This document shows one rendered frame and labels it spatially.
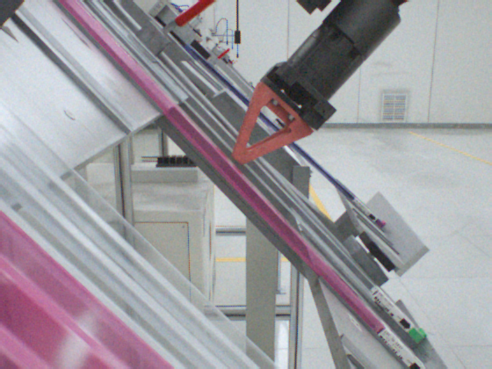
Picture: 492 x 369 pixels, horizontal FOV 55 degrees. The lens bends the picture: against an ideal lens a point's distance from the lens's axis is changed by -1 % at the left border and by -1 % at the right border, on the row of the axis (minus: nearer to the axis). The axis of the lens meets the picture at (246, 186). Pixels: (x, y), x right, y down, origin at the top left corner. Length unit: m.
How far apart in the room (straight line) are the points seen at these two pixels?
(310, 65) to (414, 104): 8.07
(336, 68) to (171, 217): 1.02
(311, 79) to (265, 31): 7.55
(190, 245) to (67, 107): 1.23
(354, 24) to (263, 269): 0.58
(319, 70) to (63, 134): 0.30
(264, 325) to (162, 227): 0.55
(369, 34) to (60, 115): 0.33
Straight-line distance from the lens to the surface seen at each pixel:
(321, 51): 0.46
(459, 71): 8.76
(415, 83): 8.49
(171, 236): 1.43
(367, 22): 0.47
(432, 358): 0.56
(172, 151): 5.00
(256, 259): 0.93
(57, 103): 0.22
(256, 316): 0.98
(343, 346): 0.31
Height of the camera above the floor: 1.03
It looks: 14 degrees down
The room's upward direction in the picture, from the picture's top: straight up
